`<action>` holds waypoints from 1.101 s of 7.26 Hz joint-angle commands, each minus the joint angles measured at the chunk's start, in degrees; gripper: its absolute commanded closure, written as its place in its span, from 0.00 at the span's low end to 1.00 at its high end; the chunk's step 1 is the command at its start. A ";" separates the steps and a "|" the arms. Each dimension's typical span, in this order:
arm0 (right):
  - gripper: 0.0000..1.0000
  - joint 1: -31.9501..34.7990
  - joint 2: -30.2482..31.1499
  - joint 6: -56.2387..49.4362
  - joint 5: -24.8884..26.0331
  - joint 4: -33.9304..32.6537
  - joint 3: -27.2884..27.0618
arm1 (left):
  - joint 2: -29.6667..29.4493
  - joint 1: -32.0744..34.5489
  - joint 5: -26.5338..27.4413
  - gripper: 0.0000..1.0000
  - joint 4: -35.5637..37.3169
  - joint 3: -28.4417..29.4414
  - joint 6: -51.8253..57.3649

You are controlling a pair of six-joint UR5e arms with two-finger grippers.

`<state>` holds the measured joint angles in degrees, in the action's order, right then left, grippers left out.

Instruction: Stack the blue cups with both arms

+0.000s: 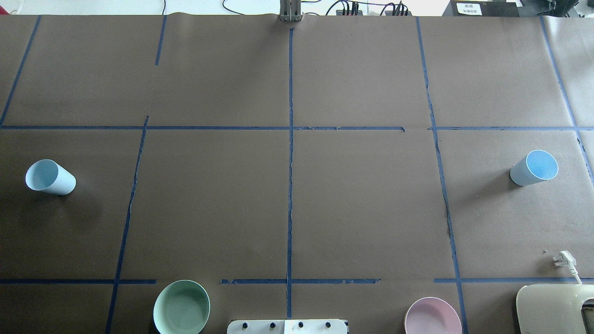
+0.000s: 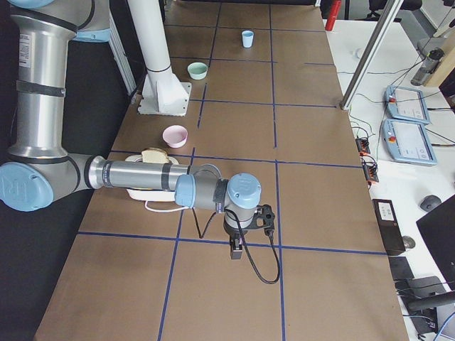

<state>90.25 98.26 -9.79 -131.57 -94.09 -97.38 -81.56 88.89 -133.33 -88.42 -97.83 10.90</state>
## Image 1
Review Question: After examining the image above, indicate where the light blue cup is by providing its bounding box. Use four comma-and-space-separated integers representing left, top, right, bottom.
509, 150, 559, 186
25, 159, 77, 195

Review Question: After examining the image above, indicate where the brown paper table cover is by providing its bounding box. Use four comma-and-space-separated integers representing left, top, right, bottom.
1, 13, 593, 334

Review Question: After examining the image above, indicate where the green bowl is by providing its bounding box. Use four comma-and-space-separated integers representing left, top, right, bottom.
153, 280, 211, 334

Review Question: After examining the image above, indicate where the pink bowl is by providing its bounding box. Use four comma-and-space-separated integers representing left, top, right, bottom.
403, 297, 463, 334

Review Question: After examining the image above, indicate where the black box with label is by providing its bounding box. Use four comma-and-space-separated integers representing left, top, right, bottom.
442, 0, 520, 17

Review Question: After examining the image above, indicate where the white power plug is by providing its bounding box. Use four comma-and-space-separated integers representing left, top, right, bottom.
552, 250, 583, 285

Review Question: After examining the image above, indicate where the cream toaster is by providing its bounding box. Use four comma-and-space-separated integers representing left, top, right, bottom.
516, 283, 594, 334

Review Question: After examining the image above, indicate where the aluminium frame post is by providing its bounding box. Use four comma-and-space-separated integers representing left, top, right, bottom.
279, 0, 303, 22

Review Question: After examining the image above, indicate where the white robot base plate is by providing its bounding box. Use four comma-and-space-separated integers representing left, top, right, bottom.
226, 319, 349, 334

